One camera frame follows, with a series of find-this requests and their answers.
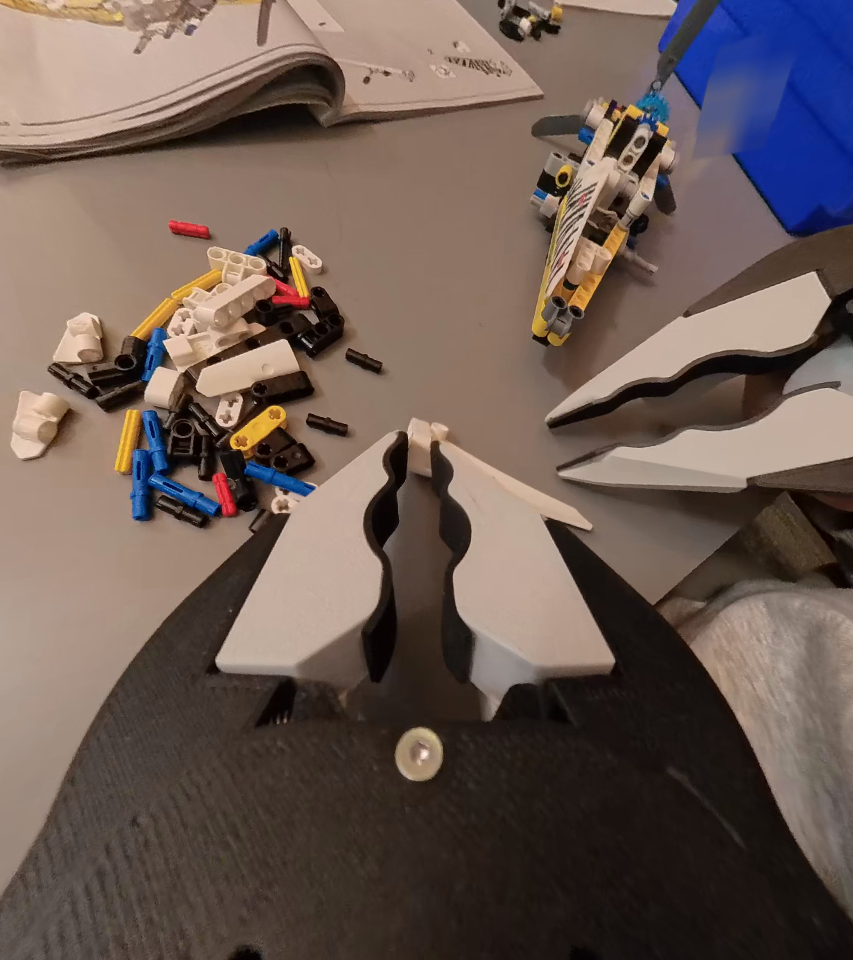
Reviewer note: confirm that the person's right forearm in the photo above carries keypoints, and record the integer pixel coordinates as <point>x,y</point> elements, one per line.
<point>809,712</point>

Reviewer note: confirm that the white lego wing piece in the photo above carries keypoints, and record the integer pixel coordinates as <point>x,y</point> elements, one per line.
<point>420,439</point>

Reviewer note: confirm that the pile of loose lego pieces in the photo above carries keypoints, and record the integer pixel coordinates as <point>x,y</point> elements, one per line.
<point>239,367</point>

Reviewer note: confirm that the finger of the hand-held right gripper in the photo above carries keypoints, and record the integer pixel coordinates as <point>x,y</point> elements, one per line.
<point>734,330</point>
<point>771,450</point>

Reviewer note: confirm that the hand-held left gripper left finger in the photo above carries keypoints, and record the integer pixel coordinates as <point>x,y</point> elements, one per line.
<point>314,592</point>

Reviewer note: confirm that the blue plastic bin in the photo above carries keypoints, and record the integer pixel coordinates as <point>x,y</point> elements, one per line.
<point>846,112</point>

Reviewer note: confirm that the lego airplane model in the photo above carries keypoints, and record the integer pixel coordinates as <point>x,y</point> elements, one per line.
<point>591,217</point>

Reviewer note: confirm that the red lego pin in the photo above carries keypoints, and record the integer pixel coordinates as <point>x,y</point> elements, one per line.
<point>189,229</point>

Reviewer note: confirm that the open lego instruction booklet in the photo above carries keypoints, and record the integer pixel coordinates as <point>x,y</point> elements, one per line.
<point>171,82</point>

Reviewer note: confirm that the white curved lego piece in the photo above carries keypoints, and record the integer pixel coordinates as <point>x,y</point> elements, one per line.
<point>36,427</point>
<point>80,339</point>

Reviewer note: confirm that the black lego pin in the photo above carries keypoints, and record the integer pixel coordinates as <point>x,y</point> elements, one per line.
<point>327,424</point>
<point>363,361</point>

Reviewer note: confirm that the small lego subassembly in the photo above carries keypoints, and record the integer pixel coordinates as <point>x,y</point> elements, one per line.
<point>528,21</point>

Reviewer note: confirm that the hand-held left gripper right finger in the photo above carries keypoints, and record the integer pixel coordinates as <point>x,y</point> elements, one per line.
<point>531,607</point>

